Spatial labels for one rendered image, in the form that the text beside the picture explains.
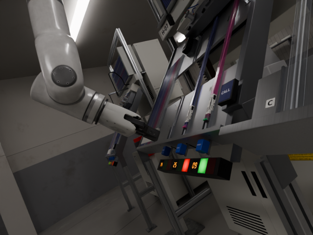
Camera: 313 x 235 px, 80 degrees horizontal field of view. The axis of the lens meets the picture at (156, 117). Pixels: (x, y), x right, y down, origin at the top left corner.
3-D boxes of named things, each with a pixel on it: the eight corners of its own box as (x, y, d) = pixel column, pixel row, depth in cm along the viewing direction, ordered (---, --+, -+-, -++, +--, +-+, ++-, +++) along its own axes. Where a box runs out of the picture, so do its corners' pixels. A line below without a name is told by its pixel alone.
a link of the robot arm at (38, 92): (98, 85, 46) (95, 98, 54) (43, 58, 43) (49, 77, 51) (82, 114, 43) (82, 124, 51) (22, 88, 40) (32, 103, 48)
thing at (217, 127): (245, 142, 41) (219, 129, 39) (147, 154, 101) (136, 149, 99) (246, 137, 41) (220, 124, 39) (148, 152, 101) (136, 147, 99)
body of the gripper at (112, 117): (90, 126, 53) (126, 141, 56) (92, 118, 44) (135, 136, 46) (101, 103, 55) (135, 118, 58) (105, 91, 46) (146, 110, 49)
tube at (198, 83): (188, 128, 58) (185, 127, 57) (186, 129, 59) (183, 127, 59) (220, 14, 75) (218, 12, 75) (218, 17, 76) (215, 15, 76)
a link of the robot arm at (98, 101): (82, 123, 52) (92, 128, 52) (82, 116, 44) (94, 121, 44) (95, 98, 55) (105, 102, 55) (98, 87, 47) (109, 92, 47)
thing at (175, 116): (237, 132, 41) (225, 127, 40) (144, 150, 100) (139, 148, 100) (249, 64, 47) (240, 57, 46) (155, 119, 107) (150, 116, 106)
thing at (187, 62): (264, 18, 54) (251, 9, 53) (168, 94, 114) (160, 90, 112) (275, -49, 65) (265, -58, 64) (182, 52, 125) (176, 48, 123)
